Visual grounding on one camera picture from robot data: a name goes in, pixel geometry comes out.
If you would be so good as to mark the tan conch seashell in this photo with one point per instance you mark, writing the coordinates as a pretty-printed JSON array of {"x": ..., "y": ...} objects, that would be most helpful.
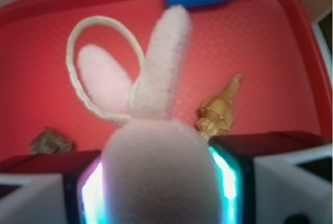
[{"x": 216, "y": 112}]

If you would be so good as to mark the brown lumpy rock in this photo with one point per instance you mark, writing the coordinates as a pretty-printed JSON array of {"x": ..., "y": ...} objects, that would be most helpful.
[{"x": 50, "y": 141}]

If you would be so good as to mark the pink plush bunny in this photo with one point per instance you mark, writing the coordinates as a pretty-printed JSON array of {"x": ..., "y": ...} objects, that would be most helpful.
[{"x": 156, "y": 168}]

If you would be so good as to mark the red plastic tray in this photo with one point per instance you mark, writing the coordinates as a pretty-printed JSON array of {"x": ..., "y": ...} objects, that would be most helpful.
[{"x": 270, "y": 43}]

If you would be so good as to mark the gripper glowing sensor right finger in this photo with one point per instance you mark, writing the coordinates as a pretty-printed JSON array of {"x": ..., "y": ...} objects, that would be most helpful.
[{"x": 274, "y": 177}]

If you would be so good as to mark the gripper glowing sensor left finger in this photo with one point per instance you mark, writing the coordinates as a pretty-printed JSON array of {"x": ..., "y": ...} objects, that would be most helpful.
[{"x": 53, "y": 188}]

